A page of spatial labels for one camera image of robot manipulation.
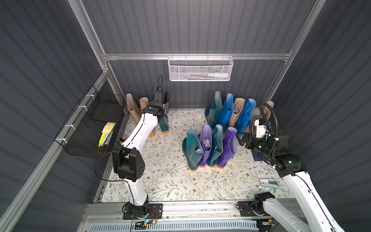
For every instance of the black wire wall basket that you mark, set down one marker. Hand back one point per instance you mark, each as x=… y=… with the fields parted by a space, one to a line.
x=81 y=134

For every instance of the teal front boot left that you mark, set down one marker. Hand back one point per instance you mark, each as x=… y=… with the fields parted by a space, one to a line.
x=192 y=149

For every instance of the dark blue book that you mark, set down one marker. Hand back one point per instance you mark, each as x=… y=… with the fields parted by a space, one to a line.
x=258 y=156

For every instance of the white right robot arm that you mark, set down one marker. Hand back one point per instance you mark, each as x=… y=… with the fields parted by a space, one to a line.
x=294 y=173

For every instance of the purple front boot right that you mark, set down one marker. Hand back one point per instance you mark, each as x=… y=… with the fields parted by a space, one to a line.
x=229 y=148

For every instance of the blue rain boot right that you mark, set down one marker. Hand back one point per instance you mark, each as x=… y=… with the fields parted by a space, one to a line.
x=246 y=115

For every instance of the teal front boot right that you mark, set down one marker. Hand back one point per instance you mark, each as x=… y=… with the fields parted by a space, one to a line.
x=217 y=145

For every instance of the dark teal boot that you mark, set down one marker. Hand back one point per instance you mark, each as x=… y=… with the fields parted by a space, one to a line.
x=164 y=125
x=213 y=112

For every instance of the blue rain boot left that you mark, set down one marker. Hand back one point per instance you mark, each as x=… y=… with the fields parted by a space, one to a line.
x=228 y=108

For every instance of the white wire mesh basket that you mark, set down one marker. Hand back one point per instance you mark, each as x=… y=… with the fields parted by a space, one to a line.
x=195 y=68

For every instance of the pink cup of markers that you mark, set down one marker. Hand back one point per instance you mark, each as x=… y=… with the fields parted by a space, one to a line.
x=118 y=144

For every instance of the floral floor mat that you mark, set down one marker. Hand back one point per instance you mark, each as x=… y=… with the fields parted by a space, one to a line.
x=167 y=176

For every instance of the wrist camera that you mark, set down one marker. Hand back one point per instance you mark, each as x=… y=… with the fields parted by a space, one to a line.
x=160 y=95
x=259 y=128

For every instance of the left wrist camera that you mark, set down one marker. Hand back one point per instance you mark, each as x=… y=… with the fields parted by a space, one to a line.
x=160 y=95

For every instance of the purple boot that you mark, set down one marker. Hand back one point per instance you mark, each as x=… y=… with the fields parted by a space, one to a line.
x=229 y=148
x=206 y=141

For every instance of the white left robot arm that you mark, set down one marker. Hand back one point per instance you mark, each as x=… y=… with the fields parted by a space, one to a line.
x=128 y=163

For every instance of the blue rain boot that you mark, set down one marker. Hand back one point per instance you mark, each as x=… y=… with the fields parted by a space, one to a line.
x=228 y=108
x=246 y=115

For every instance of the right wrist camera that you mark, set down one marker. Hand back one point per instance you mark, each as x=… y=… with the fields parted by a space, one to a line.
x=259 y=128

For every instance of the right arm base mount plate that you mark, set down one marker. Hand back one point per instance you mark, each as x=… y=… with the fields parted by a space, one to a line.
x=250 y=208

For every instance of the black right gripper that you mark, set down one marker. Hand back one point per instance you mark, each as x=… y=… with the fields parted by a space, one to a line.
x=248 y=139

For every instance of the beige rain boot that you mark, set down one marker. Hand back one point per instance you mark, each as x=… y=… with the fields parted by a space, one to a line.
x=266 y=112
x=144 y=101
x=238 y=107
x=133 y=108

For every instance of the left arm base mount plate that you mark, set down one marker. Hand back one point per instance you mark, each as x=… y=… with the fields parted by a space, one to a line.
x=147 y=211

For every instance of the yellow notepad in basket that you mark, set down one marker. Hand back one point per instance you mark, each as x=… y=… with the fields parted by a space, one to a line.
x=106 y=133

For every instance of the purple front boot left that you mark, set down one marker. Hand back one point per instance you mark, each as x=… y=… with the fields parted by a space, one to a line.
x=206 y=141

